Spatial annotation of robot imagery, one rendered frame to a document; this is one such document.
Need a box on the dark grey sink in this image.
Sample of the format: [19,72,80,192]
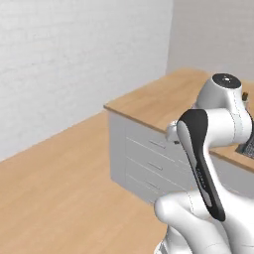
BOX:
[235,133,254,157]

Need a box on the grey kitchen counter cabinet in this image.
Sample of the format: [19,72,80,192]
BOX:
[103,67,254,206]

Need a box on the grey cupboard door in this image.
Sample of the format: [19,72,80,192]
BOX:
[211,154,254,200]

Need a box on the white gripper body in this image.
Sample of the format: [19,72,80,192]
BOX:
[165,120,180,144]

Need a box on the grey drawer front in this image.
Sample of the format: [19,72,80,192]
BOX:
[125,156,198,202]
[125,137,194,187]
[125,120,186,164]
[125,174,161,204]

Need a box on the grey drawer handle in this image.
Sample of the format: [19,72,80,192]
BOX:
[145,180,161,191]
[148,139,167,150]
[147,161,164,172]

